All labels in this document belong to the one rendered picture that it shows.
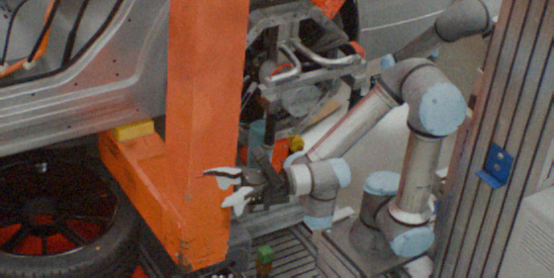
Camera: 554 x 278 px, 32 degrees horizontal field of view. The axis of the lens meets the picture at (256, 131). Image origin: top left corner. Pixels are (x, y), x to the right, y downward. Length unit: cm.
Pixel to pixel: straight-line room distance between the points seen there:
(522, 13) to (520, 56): 11
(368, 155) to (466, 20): 159
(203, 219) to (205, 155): 25
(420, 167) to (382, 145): 215
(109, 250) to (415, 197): 112
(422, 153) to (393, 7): 135
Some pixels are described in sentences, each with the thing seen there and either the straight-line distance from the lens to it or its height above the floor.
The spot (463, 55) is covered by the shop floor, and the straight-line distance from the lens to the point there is 546.
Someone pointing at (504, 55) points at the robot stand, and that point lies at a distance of 244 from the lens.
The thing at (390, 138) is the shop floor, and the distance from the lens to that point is 469.
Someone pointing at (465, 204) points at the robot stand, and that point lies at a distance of 270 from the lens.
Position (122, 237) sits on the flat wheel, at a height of 50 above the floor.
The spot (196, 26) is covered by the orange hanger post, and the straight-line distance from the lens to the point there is 255.
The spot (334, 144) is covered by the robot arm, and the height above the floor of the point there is 123.
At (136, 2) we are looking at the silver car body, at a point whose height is 120.
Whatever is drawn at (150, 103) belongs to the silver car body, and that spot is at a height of 81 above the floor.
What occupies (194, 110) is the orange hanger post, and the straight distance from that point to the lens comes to 270.
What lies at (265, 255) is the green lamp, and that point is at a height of 66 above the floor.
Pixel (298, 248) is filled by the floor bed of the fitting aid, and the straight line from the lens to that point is 391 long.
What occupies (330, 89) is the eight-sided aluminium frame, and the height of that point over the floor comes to 75.
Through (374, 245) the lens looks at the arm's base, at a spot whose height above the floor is 85.
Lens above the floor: 270
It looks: 36 degrees down
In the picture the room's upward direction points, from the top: 6 degrees clockwise
